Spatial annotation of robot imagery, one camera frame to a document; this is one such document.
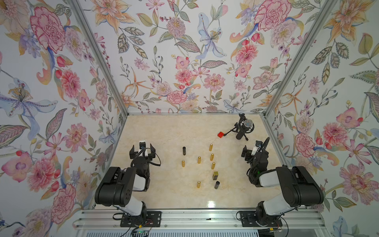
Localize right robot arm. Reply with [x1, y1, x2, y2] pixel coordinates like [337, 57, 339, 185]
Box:
[241, 145, 324, 222]

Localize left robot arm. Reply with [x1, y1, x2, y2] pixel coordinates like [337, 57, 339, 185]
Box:
[94, 141, 161, 219]

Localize square gold black lipstick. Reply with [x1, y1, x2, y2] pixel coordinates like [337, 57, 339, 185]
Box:
[212, 171, 219, 181]

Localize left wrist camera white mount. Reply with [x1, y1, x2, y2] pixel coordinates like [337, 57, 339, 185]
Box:
[139, 141, 147, 156]

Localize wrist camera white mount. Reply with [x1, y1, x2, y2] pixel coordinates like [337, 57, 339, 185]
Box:
[252, 140, 263, 155]
[139, 141, 147, 156]

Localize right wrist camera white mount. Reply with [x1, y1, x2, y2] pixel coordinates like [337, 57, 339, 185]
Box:
[252, 140, 263, 155]

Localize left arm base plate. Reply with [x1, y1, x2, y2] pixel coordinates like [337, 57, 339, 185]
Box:
[120, 211, 162, 228]

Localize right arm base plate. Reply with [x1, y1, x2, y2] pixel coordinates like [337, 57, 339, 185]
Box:
[236, 211, 283, 228]

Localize aluminium front rail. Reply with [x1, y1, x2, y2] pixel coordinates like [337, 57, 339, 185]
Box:
[73, 208, 326, 230]

